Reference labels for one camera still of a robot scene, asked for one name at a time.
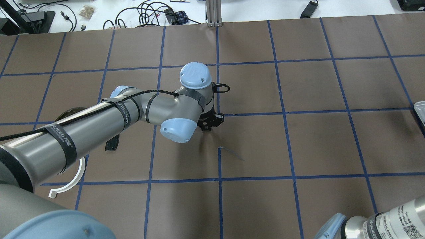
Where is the black brake pad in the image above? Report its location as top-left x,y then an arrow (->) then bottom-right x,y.
104,134 -> 120,152

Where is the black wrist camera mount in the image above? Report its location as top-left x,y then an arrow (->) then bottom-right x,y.
212,82 -> 230,93

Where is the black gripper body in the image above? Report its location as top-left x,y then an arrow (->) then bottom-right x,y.
197,111 -> 224,130

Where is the black power adapter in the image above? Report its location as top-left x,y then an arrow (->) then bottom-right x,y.
300,0 -> 319,19

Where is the second grey blue robot arm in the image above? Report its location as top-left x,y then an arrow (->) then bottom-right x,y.
314,195 -> 425,239

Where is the olive metal brake shoe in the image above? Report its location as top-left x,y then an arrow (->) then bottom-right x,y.
55,107 -> 87,121

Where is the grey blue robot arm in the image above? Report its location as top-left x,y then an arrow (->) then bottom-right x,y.
1,62 -> 227,239

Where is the ribbed metal tray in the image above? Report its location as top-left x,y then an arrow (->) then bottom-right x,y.
413,101 -> 425,127

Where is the aluminium frame post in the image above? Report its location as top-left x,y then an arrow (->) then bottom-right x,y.
205,0 -> 223,27

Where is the white curved plastic clamp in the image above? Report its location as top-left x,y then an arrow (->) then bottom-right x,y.
48,157 -> 86,199

